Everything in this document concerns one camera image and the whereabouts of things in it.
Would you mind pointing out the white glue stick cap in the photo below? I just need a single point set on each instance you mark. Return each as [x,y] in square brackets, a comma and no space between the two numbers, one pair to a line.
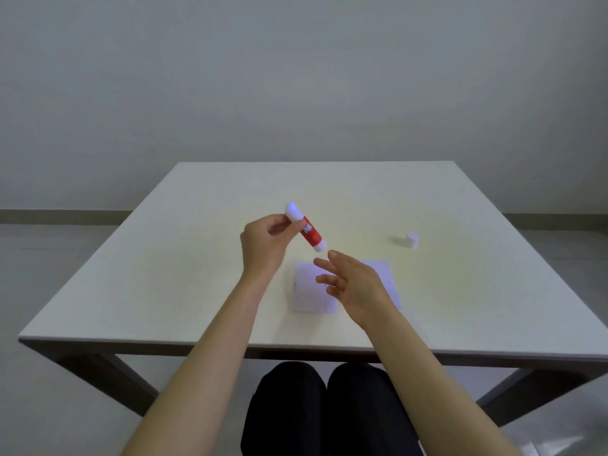
[411,240]

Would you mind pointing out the person's left forearm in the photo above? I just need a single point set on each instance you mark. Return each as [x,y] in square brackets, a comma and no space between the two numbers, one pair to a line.
[204,370]

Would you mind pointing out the olive baseboard strip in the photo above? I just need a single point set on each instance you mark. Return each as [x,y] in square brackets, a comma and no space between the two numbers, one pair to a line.
[61,217]

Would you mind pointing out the person's left thumb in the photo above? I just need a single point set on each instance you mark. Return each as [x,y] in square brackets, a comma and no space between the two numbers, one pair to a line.
[293,226]

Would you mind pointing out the person's right forearm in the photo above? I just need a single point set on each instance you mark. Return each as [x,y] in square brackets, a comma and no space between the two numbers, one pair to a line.
[427,389]

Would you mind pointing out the white paper sheet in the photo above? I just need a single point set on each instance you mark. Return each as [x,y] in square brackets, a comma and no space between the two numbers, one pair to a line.
[311,294]

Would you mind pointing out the red and white glue stick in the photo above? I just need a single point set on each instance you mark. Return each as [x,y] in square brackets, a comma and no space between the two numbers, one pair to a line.
[311,232]

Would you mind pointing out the person's black trousers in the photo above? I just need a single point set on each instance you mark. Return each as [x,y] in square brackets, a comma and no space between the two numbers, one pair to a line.
[327,413]

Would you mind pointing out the person's right hand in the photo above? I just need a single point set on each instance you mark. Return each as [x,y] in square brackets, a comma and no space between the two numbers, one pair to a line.
[363,289]

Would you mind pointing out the person's left hand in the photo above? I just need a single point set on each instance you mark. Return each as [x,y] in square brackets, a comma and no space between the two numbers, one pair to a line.
[260,249]

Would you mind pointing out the person's right thumb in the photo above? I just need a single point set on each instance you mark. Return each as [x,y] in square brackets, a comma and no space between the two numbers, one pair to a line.
[344,259]

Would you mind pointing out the person's right middle finger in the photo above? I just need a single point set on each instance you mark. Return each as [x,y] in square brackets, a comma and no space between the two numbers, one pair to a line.
[327,279]

